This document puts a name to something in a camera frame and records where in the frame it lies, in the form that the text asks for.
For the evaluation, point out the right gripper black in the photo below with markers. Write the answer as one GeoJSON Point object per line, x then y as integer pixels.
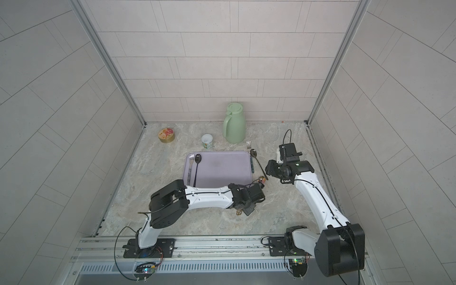
{"type": "Point", "coordinates": [271, 169]}

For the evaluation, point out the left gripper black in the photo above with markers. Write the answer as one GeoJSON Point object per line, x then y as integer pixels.
{"type": "Point", "coordinates": [257, 192]}

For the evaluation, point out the lilac rectangular tray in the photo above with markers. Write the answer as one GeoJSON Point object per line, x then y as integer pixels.
{"type": "Point", "coordinates": [218, 169]}

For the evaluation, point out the black spoon long handle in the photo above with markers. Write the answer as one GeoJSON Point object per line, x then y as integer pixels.
{"type": "Point", "coordinates": [198, 159]}

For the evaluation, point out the iridescent rainbow spoon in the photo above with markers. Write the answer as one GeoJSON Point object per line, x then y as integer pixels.
{"type": "Point", "coordinates": [261, 180]}

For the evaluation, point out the silver fork patterned handle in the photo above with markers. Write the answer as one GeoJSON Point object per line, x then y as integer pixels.
{"type": "Point", "coordinates": [191, 162]}

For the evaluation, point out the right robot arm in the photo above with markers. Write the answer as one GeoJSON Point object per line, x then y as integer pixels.
{"type": "Point", "coordinates": [340, 246]}

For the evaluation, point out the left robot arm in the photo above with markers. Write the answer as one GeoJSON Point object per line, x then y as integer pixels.
{"type": "Point", "coordinates": [172, 201]}

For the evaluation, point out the black spoon near jug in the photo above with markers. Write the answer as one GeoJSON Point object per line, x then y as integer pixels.
{"type": "Point", "coordinates": [253, 154]}

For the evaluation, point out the green thermos jug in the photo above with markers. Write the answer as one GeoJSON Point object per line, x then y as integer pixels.
{"type": "Point", "coordinates": [234, 125]}

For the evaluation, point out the right controller board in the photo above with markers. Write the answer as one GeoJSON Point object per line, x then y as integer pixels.
{"type": "Point", "coordinates": [298, 267]}

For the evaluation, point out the controller board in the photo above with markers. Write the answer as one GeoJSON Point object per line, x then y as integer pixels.
{"type": "Point", "coordinates": [146, 268]}
{"type": "Point", "coordinates": [298, 267]}

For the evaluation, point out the small white lidded cup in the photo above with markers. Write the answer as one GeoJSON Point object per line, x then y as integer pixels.
{"type": "Point", "coordinates": [207, 141]}

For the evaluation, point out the round gold candy tin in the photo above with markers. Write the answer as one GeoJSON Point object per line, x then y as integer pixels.
{"type": "Point", "coordinates": [166, 135]}

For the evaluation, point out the left controller board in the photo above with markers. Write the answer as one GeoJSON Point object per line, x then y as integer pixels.
{"type": "Point", "coordinates": [146, 268]}

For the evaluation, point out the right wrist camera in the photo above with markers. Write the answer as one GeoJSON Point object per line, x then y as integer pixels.
{"type": "Point", "coordinates": [288, 153]}

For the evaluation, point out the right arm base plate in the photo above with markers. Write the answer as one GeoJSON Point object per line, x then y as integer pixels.
{"type": "Point", "coordinates": [281, 246]}

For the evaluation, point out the silver fork green handle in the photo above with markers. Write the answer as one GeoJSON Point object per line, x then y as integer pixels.
{"type": "Point", "coordinates": [249, 148]}

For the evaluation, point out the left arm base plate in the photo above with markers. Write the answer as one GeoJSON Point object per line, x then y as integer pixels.
{"type": "Point", "coordinates": [162, 249]}

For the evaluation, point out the aluminium mounting rail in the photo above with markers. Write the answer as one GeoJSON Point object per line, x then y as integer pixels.
{"type": "Point", "coordinates": [236, 247]}

